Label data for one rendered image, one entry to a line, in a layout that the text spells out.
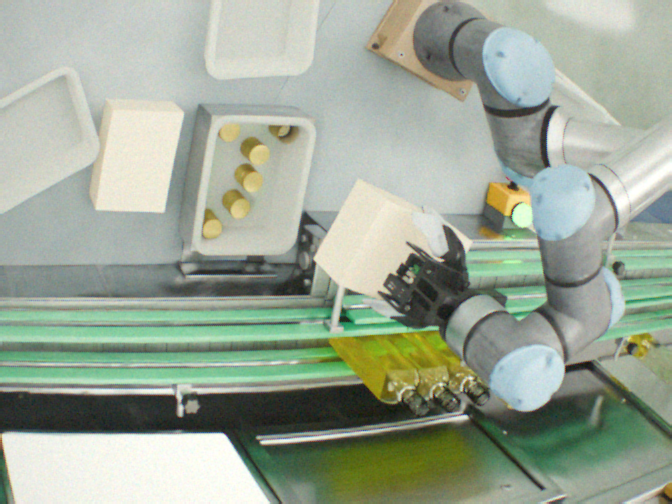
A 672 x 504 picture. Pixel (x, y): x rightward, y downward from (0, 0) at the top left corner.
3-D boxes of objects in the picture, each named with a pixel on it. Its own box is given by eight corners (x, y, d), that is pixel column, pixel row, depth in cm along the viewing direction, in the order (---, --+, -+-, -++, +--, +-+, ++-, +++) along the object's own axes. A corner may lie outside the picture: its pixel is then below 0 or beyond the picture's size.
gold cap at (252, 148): (242, 136, 133) (251, 144, 129) (262, 136, 134) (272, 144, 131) (238, 157, 134) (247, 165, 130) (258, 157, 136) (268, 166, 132)
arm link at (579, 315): (626, 255, 84) (558, 306, 82) (630, 329, 90) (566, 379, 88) (586, 228, 90) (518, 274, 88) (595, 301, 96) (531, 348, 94)
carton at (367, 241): (358, 178, 112) (386, 199, 106) (444, 220, 121) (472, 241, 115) (313, 259, 114) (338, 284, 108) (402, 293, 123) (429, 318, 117)
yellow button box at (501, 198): (481, 213, 163) (501, 229, 157) (489, 178, 160) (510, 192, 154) (507, 214, 166) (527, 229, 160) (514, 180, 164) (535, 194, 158)
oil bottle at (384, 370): (326, 343, 143) (386, 411, 126) (332, 314, 141) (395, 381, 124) (356, 341, 145) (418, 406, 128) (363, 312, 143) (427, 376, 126)
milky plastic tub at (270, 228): (177, 233, 137) (191, 256, 130) (198, 102, 128) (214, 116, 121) (273, 233, 145) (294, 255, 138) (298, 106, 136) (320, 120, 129)
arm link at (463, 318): (525, 318, 94) (489, 378, 95) (505, 301, 97) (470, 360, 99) (485, 301, 89) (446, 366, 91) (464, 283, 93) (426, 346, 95)
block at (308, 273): (289, 278, 142) (306, 297, 137) (299, 224, 139) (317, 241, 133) (309, 277, 144) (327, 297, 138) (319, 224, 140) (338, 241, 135)
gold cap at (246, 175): (235, 162, 134) (244, 171, 131) (256, 163, 136) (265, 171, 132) (232, 183, 136) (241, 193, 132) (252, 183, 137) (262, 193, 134)
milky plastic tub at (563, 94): (522, 59, 154) (549, 70, 147) (587, 100, 166) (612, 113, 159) (492, 132, 158) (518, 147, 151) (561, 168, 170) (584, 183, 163)
